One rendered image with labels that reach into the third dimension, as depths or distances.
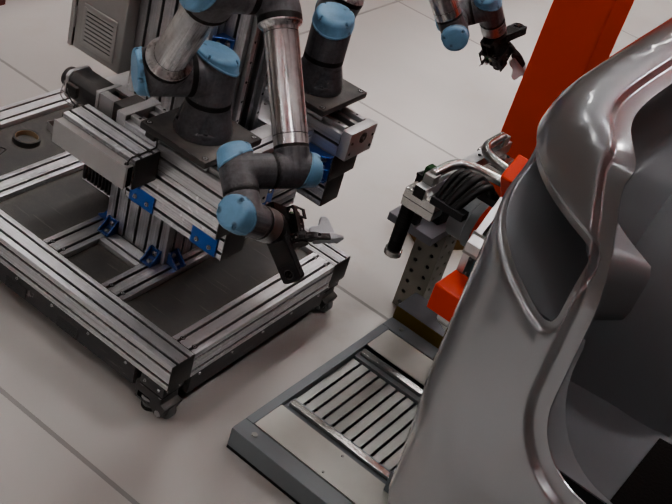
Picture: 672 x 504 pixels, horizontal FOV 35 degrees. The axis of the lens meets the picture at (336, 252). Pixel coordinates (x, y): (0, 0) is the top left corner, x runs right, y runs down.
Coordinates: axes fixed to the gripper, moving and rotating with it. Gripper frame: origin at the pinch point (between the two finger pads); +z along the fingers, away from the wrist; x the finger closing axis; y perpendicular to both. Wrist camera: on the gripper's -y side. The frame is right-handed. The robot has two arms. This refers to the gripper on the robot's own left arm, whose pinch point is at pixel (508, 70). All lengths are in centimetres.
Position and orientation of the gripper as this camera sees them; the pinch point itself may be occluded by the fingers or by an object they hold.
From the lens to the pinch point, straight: 337.7
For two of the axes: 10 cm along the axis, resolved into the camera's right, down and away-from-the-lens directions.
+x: 7.5, 4.0, -5.2
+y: -6.0, 7.5, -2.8
